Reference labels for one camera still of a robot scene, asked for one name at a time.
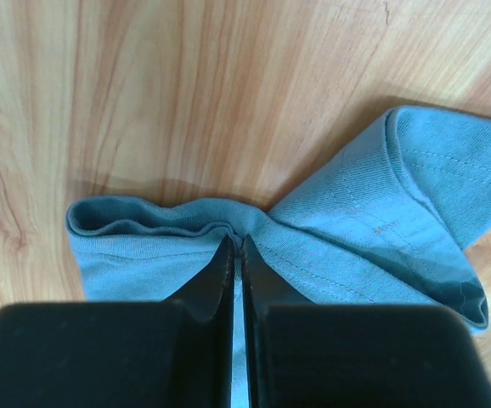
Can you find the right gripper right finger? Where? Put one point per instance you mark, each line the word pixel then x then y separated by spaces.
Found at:
pixel 300 354

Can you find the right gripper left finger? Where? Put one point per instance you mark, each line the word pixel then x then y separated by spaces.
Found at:
pixel 172 353

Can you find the grey-blue t shirt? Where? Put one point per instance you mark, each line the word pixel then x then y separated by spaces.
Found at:
pixel 386 222

